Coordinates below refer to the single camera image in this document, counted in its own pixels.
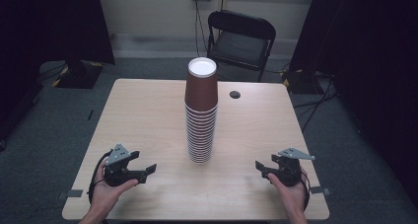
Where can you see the stack of brown paper cups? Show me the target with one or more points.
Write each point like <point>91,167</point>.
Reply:
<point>200,135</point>

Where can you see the black folding chair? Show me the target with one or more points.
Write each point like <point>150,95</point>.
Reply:
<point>241,43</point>

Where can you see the black curtain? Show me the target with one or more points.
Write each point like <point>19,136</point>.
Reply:
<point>49,26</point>
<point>371,69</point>

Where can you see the grey tape strip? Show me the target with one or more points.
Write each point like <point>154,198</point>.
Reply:
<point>318,190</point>
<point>74,193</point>

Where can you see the person's left hand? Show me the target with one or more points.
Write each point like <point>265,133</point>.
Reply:
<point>106,192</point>

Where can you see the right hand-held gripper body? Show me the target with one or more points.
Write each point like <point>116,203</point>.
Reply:
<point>289,171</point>

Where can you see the black stand base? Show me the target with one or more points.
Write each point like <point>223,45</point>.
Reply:
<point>300,82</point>
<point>79,76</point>

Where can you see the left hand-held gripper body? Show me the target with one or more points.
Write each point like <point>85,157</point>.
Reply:
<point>122,176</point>

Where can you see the person's right hand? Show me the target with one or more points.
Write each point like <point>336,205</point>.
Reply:
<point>291,194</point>

